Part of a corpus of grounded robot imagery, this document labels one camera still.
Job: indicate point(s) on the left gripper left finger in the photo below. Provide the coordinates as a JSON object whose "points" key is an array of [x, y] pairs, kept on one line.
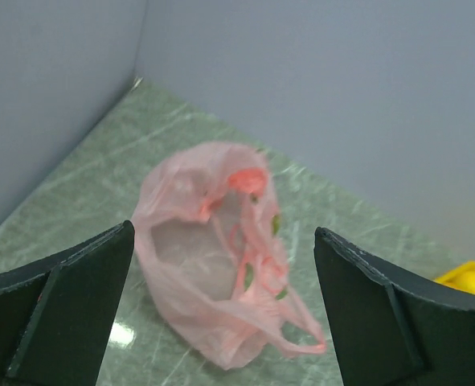
{"points": [[56, 313]]}

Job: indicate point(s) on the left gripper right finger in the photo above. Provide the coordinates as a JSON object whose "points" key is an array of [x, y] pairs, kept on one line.
{"points": [[390, 326]]}

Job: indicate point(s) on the pink plastic bag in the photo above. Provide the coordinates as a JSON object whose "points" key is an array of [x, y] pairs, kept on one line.
{"points": [[207, 240]]}

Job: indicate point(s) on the yellow plastic tray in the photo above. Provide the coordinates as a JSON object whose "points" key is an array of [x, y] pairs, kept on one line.
{"points": [[448, 279]]}

